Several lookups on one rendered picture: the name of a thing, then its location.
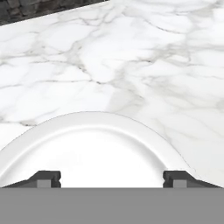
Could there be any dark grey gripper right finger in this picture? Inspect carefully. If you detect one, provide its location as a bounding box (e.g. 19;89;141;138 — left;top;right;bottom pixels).
162;170;222;189

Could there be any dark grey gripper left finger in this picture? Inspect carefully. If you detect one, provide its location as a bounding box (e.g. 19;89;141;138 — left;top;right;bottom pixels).
2;170;62;189

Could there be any white plate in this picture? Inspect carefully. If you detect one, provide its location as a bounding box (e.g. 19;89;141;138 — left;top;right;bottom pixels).
0;111;197;189

